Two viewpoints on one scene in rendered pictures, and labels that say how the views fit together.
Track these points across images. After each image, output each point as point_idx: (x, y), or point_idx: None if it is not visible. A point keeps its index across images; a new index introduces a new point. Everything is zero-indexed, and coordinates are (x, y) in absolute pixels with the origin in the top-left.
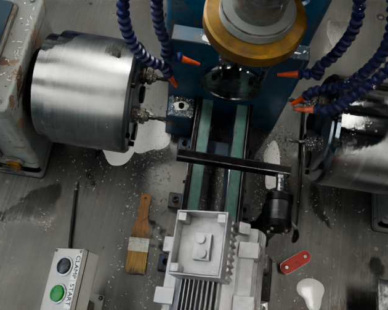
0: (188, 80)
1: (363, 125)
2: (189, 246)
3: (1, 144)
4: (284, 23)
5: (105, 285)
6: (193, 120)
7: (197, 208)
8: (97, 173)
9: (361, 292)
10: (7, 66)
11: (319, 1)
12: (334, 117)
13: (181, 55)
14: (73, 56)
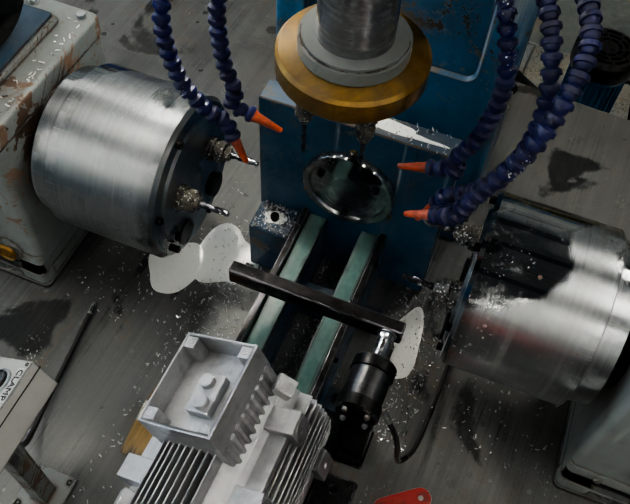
0: (287, 175)
1: (520, 265)
2: (190, 393)
3: None
4: (384, 61)
5: (84, 466)
6: None
7: None
8: (129, 297)
9: None
10: (12, 88)
11: (493, 76)
12: (476, 245)
13: (254, 110)
14: (106, 91)
